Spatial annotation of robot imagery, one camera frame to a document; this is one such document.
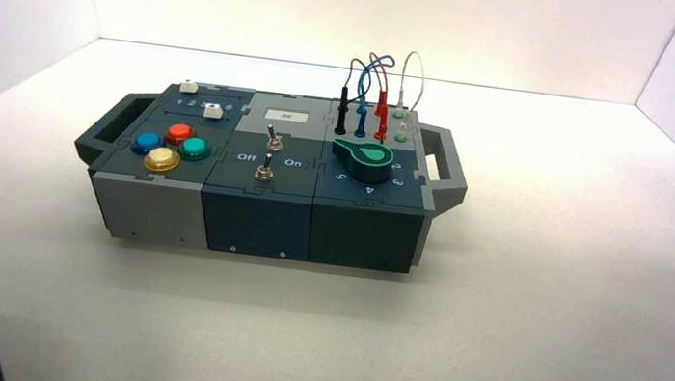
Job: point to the yellow round push button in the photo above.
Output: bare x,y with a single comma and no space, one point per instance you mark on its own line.
162,158

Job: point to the small grey display screen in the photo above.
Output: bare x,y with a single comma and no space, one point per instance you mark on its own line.
286,116

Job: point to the blue round push button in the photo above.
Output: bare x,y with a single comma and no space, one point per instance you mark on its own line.
147,141

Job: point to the white slider knob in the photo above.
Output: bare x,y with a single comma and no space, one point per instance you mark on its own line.
213,111
189,88

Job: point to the red round push button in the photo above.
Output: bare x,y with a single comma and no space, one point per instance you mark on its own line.
180,132

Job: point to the green round push button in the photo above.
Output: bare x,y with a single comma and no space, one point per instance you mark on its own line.
194,147

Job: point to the green black rotary knob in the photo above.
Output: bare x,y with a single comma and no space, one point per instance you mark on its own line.
367,162

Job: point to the metal toggle switch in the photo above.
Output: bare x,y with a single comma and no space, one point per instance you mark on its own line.
263,172
273,141

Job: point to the grey modular task box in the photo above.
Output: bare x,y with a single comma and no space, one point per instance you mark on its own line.
257,218

